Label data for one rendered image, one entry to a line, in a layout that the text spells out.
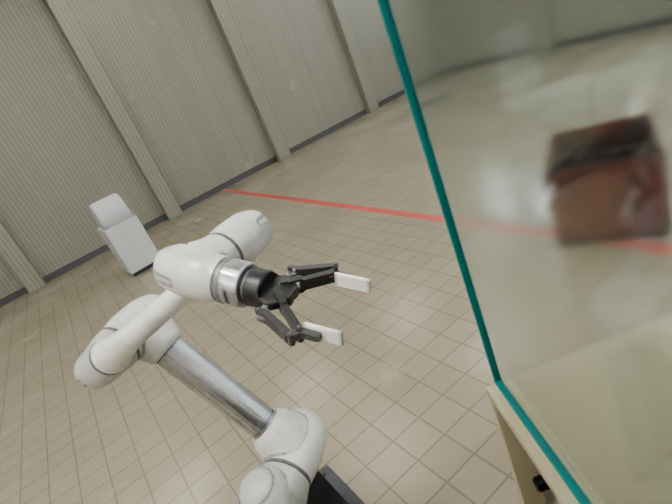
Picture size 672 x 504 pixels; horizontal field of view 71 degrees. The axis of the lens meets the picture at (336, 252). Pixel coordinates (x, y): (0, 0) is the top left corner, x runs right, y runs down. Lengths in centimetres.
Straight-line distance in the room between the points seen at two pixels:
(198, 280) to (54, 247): 938
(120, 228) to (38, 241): 298
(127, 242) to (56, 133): 329
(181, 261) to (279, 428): 73
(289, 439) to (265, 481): 15
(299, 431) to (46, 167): 902
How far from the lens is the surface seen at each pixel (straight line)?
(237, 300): 89
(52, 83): 1025
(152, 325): 120
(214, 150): 1068
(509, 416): 98
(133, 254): 759
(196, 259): 92
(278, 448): 151
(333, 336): 78
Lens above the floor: 198
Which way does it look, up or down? 23 degrees down
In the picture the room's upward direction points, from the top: 23 degrees counter-clockwise
